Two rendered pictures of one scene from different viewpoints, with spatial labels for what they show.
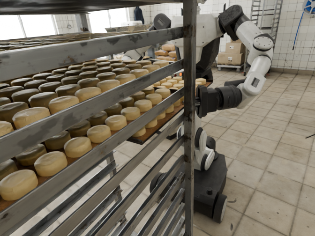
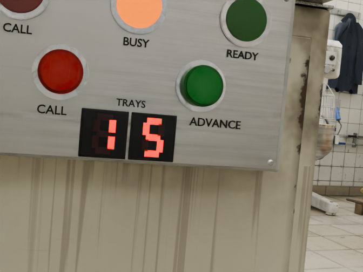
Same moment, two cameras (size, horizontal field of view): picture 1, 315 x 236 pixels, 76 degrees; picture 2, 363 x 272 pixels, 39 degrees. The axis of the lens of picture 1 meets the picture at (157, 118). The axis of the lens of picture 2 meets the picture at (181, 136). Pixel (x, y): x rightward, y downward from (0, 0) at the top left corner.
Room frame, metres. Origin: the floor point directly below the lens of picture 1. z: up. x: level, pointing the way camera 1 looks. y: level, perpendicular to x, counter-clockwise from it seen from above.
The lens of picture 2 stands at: (1.88, -0.48, 0.74)
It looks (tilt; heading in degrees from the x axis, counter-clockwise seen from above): 3 degrees down; 26
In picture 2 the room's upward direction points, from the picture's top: 5 degrees clockwise
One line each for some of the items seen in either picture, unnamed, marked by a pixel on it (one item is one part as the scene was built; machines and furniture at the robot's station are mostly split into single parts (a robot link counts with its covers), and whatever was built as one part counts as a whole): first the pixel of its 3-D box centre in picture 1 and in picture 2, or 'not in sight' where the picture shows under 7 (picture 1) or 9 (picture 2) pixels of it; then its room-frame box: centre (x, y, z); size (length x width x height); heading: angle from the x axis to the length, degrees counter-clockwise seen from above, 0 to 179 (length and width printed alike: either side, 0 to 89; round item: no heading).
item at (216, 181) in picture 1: (198, 167); not in sight; (1.37, -0.32, 0.19); 0.64 x 0.52 x 0.33; 147
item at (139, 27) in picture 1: (129, 32); not in sight; (2.86, 0.29, 1.25); 0.56 x 0.29 x 0.14; 130
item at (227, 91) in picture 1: (213, 99); not in sight; (0.72, -0.22, 1.07); 0.12 x 0.10 x 0.13; 102
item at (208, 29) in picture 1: (198, 38); not in sight; (1.32, -0.29, 1.24); 0.34 x 0.30 x 0.36; 57
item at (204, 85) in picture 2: not in sight; (201, 86); (2.22, -0.32, 0.76); 0.03 x 0.02 x 0.03; 130
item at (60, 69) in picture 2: not in sight; (60, 72); (2.15, -0.25, 0.76); 0.03 x 0.02 x 0.03; 130
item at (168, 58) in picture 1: (168, 58); not in sight; (6.18, -0.45, 0.32); 0.72 x 0.42 x 0.17; 53
